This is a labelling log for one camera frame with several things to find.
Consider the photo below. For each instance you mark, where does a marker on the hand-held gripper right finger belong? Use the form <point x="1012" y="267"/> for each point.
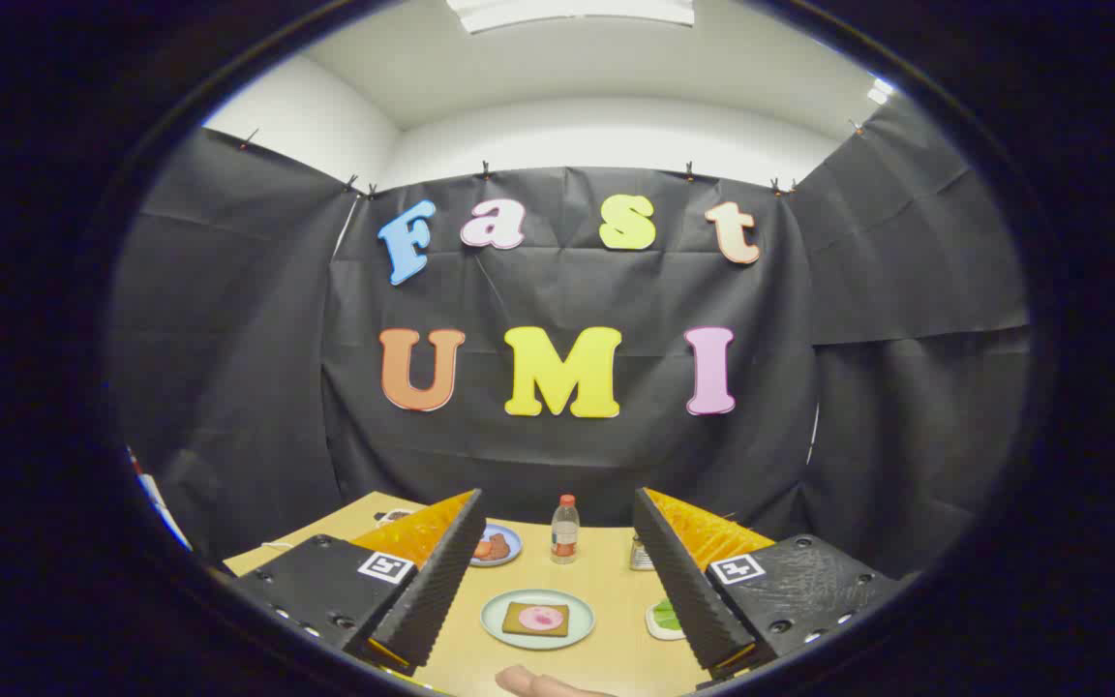
<point x="683" y="590"/>

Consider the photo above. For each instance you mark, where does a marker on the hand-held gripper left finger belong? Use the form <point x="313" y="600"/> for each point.
<point x="441" y="590"/>

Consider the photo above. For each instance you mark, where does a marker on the green lettuce leaf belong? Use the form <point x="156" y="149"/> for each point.
<point x="669" y="618"/>

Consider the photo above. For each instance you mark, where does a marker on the white square dish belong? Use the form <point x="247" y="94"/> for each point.
<point x="654" y="630"/>

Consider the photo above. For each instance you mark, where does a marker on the orange tomato slice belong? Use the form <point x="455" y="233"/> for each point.
<point x="481" y="550"/>

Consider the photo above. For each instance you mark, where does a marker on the light green plate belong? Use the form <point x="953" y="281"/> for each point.
<point x="495" y="621"/>

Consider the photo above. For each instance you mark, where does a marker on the brown meat patty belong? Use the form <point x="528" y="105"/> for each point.
<point x="499" y="543"/>

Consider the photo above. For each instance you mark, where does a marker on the brown bread slice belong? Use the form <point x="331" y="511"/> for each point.
<point x="513" y="621"/>

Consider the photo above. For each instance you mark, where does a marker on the blue plate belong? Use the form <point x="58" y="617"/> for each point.
<point x="512" y="538"/>

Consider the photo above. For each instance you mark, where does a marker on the white compartment seasoning tray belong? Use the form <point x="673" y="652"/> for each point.
<point x="393" y="516"/>

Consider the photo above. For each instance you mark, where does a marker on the clear plastic bottle red cap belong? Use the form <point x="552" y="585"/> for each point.
<point x="565" y="537"/>

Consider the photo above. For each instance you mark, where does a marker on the white flat object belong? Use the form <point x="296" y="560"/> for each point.
<point x="156" y="499"/>

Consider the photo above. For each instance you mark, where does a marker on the black backdrop cloth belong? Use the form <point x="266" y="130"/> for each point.
<point x="567" y="290"/>

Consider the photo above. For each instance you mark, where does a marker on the white ceiling light panel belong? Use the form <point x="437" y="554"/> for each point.
<point x="880" y="92"/>
<point x="567" y="10"/>

